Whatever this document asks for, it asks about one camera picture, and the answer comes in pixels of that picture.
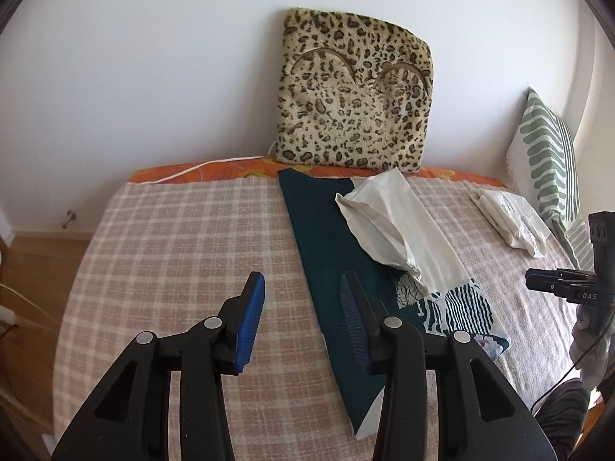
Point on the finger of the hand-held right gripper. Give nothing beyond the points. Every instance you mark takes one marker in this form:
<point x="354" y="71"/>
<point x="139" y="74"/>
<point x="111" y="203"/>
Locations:
<point x="562" y="284"/>

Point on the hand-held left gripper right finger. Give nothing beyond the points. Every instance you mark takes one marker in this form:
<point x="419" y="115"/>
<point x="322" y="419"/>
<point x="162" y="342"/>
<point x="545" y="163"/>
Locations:
<point x="355" y="331"/>

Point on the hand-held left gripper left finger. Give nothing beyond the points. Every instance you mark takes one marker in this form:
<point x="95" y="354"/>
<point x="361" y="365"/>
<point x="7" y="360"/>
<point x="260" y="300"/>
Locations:
<point x="250" y="326"/>

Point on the dark green cream printed t-shirt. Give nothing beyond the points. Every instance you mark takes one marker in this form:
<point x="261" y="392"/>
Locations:
<point x="326" y="249"/>

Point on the white folded garment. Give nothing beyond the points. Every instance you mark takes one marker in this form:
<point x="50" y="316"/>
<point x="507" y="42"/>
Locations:
<point x="514" y="221"/>

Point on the pink checked blanket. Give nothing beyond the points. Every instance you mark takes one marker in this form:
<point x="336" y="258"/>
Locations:
<point x="182" y="249"/>

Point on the green white striped pillow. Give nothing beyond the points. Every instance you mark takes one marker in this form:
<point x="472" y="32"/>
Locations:
<point x="545" y="153"/>

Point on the orange floral bed sheet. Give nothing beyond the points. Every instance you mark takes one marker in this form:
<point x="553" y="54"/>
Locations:
<point x="216" y="173"/>

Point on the metal door stopper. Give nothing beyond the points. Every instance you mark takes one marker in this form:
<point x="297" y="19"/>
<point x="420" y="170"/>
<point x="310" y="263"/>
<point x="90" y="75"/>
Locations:
<point x="68" y="218"/>

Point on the leopard print cushion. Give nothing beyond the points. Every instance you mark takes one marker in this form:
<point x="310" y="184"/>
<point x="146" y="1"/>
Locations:
<point x="350" y="96"/>

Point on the white power strip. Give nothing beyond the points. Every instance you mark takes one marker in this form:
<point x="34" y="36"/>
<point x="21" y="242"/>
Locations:
<point x="7" y="317"/>

